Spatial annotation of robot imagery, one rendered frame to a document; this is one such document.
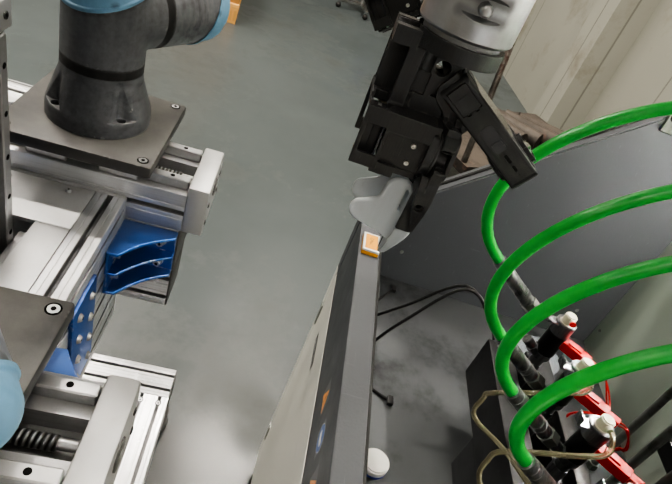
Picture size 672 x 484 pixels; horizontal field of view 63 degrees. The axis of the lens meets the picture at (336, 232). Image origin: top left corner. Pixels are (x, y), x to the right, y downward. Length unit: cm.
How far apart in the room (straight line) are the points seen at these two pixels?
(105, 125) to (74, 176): 11
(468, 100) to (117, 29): 53
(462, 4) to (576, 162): 64
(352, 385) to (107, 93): 53
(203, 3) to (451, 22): 57
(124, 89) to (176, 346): 122
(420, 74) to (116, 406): 42
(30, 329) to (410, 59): 43
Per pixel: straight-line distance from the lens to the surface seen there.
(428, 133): 44
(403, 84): 44
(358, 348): 78
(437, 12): 42
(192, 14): 91
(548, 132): 362
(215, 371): 190
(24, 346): 59
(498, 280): 61
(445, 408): 95
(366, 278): 89
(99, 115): 87
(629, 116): 64
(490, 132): 46
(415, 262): 109
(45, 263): 80
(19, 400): 34
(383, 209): 49
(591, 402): 75
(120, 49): 84
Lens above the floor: 150
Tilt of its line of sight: 35 degrees down
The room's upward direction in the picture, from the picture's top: 22 degrees clockwise
